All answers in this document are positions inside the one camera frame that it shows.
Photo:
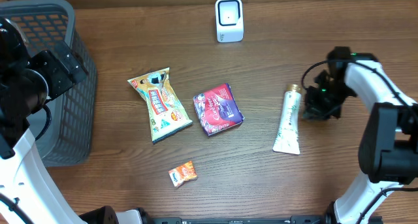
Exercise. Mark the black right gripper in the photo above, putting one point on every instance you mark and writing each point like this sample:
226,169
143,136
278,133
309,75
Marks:
314,108

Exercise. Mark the white tube with gold cap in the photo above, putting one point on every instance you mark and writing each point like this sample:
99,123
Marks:
287,137

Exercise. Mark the red purple Carefree pad pack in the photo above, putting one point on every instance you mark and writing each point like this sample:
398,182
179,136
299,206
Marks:
217,110

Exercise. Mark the small orange snack packet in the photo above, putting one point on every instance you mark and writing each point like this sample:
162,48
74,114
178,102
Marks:
183,173

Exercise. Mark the yellow snack bag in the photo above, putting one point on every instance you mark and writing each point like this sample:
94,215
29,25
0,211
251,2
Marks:
166,113

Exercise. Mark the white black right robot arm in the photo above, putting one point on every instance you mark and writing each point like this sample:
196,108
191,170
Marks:
388,149

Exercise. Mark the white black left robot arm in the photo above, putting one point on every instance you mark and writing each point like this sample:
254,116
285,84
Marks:
28,83

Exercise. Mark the grey plastic mesh basket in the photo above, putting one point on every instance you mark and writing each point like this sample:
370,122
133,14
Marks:
67,141

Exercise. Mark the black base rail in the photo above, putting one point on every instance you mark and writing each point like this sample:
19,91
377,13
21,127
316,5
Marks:
304,219

